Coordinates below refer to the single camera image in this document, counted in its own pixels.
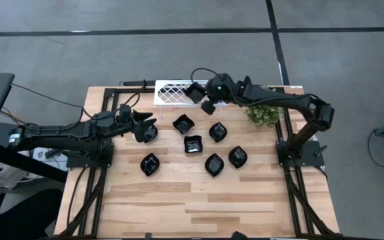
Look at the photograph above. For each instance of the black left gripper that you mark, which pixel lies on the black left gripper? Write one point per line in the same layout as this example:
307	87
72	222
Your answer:
125	126

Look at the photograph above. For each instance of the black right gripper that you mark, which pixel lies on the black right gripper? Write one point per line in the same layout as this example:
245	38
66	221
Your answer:
220	88

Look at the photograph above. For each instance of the black wavy square mini plate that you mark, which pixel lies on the black wavy square mini plate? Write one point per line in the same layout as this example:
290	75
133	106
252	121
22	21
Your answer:
193	144
183	124

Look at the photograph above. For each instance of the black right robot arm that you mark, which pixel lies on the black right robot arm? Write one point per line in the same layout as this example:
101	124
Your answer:
278	98

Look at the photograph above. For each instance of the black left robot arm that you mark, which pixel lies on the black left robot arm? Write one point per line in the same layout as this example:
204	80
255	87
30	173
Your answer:
62	133

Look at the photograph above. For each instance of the green plant in black pot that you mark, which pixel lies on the green plant in black pot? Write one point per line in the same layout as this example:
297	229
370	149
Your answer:
263	116

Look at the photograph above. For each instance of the white power strip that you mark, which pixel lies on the white power strip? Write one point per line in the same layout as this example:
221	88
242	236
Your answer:
42	153

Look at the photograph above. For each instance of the white bag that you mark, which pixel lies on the white bag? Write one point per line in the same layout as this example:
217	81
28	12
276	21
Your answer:
5	173

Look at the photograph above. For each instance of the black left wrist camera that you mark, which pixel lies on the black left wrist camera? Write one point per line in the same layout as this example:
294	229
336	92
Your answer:
124	112

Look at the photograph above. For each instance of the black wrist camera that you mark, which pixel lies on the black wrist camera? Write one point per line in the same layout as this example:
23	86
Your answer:
124	112
195	92

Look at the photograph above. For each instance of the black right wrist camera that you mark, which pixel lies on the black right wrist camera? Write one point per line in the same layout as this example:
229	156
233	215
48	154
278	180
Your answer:
195	92

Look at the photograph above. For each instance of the black aluminium rig frame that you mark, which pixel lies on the black aluminium rig frame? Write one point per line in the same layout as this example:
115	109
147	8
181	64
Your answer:
128	90

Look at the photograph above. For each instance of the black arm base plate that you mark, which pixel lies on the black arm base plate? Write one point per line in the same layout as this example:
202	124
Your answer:
85	161
312	156

